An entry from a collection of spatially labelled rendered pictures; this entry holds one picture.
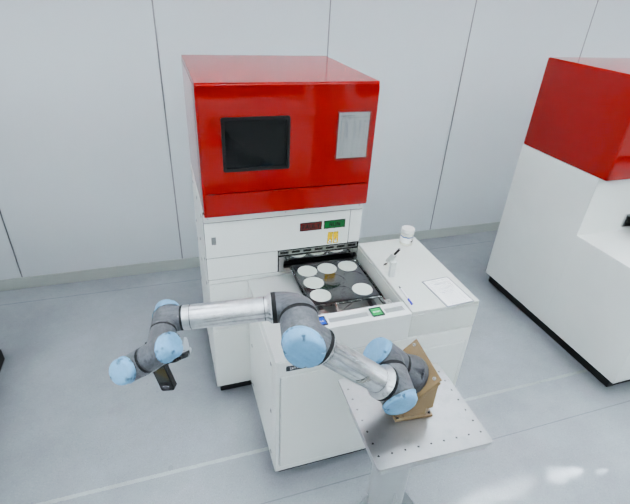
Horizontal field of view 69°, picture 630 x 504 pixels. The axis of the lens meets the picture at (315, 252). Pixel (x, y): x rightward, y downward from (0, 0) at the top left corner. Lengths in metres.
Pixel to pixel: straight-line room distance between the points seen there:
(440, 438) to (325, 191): 1.19
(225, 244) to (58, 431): 1.42
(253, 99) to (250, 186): 0.39
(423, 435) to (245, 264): 1.19
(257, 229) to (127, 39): 1.72
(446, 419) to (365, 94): 1.39
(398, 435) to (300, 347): 0.65
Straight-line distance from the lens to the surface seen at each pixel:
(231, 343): 2.66
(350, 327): 1.94
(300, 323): 1.26
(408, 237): 2.50
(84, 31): 3.49
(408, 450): 1.73
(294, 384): 2.06
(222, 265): 2.34
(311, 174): 2.16
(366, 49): 3.80
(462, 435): 1.82
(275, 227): 2.29
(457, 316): 2.21
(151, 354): 1.32
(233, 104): 1.99
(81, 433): 2.96
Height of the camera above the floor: 2.18
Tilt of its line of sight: 31 degrees down
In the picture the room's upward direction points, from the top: 3 degrees clockwise
